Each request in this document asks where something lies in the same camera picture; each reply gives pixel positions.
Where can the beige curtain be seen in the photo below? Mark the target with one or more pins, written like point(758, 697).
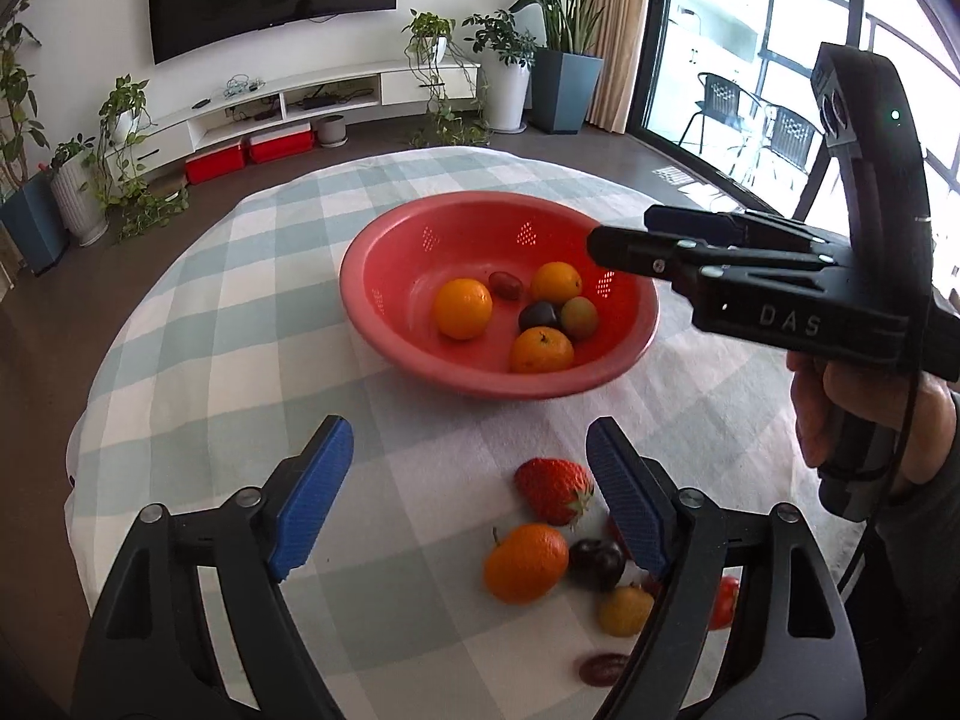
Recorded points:
point(622, 45)

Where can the orange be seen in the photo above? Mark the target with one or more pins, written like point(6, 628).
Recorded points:
point(556, 283)
point(463, 307)
point(541, 350)
point(525, 562)

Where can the tall tree in blue-grey pot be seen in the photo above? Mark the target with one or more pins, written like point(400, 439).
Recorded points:
point(34, 229)

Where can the black set-top box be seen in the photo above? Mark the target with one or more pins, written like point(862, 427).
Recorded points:
point(319, 100)

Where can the large-leaf plant in blue-grey pot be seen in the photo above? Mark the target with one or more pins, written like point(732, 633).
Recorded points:
point(566, 90)

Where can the trailing vine plant on console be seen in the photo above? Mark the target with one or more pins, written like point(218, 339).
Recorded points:
point(431, 30)

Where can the trailing pothos in white pot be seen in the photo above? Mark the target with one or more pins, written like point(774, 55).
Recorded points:
point(124, 105)

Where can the red storage box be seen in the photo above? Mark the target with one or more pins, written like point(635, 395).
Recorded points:
point(281, 146)
point(216, 166)

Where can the plant in tall white pot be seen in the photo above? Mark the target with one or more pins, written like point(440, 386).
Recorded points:
point(506, 97)

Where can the green white checked tablecloth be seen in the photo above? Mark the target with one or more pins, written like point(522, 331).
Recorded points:
point(262, 300)

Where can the person's right forearm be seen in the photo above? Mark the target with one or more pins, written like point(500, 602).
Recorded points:
point(915, 585)

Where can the plant in white ribbed pot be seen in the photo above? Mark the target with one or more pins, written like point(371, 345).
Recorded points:
point(79, 199)

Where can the white floor vent grille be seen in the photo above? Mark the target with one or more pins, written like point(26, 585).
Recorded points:
point(697, 184)

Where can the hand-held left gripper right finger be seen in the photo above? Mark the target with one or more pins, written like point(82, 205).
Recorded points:
point(630, 495)

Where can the person's right hand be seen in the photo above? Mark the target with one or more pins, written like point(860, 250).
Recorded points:
point(806, 405)

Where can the white television console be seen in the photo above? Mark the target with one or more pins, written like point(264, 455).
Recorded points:
point(409, 86)

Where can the small grey empty pot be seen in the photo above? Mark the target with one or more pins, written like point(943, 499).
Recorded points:
point(331, 131)

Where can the dark purple plum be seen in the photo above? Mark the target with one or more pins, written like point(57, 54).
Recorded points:
point(539, 314)
point(596, 564)

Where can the black outdoor chair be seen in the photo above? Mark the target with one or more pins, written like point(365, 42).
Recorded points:
point(720, 101)
point(787, 139)

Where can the red grape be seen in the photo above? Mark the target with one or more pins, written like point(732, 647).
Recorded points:
point(505, 284)
point(600, 669)

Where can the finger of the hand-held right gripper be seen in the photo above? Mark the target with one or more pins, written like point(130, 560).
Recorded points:
point(637, 247)
point(690, 219)

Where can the red plastic colander bowl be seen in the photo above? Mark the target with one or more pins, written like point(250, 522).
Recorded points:
point(390, 300)

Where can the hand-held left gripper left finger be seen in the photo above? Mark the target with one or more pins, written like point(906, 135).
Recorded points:
point(311, 495)

